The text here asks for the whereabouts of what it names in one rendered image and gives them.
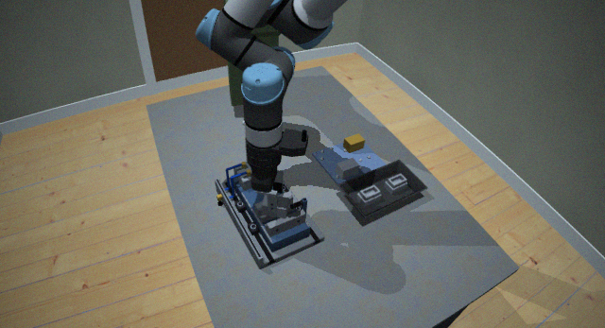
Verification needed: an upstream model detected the yellow rectangular block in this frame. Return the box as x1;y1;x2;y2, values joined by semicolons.
343;133;365;153

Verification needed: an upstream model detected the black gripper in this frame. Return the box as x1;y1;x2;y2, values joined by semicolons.
242;118;308;212

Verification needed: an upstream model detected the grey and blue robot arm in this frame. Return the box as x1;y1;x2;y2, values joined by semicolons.
196;0;347;131

